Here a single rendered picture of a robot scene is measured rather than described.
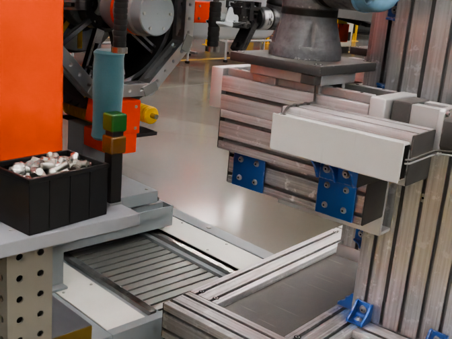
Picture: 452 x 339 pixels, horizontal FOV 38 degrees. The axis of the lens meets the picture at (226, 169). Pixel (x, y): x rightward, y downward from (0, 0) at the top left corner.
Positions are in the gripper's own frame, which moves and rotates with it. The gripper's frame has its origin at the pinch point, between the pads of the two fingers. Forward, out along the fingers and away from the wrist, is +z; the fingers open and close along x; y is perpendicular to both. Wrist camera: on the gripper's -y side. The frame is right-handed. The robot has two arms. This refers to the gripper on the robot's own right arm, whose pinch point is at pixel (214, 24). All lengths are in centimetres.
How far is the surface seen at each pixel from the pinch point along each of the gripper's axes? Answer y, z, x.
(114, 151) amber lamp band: -25, 59, 27
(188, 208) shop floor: -83, -47, -49
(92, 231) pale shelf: -40, 69, 32
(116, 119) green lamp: -18, 59, 27
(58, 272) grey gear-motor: -70, 48, -9
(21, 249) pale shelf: -40, 85, 31
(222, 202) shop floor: -83, -64, -45
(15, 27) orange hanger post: 0, 73, 10
